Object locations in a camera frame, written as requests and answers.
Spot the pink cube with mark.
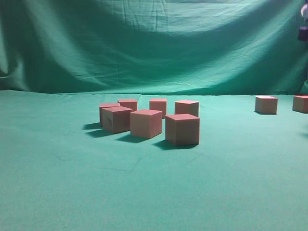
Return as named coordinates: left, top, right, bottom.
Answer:
left=102, top=106, right=132, bottom=133

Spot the placed pink cube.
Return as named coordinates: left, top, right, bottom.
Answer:
left=149, top=98, right=167, bottom=118
left=175, top=100, right=199, bottom=117
left=118, top=99, right=138, bottom=112
left=130, top=109, right=162, bottom=139
left=99, top=103, right=120, bottom=127

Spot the green cloth backdrop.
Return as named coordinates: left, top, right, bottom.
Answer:
left=0, top=0, right=308, bottom=231

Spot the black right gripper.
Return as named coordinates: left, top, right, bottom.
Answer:
left=297, top=26, right=308, bottom=41

